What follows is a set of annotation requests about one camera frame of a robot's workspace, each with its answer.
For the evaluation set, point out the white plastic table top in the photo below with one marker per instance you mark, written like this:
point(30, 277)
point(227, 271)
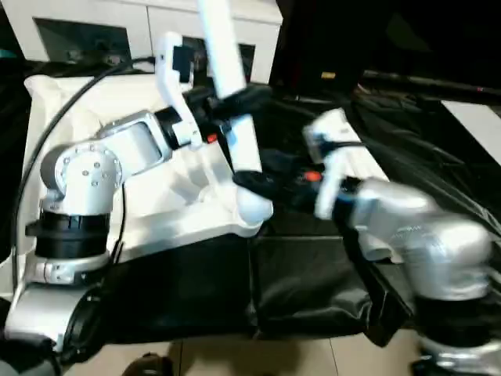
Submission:
point(188, 219)

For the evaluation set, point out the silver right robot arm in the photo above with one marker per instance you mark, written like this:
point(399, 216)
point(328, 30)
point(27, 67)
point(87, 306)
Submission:
point(430, 235)

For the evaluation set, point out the small yellow label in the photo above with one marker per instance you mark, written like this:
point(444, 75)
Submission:
point(329, 74)

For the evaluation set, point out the black mat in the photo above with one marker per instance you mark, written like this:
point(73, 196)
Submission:
point(313, 274)

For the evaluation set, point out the white cabinet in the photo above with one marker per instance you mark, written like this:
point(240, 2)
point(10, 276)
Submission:
point(137, 23)

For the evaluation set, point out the white flat board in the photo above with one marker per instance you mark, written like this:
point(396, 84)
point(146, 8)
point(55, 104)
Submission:
point(481, 117)

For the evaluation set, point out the dark robot foot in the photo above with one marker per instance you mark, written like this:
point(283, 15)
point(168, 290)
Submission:
point(148, 366)

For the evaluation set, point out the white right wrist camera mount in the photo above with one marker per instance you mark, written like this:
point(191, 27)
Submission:
point(332, 184)

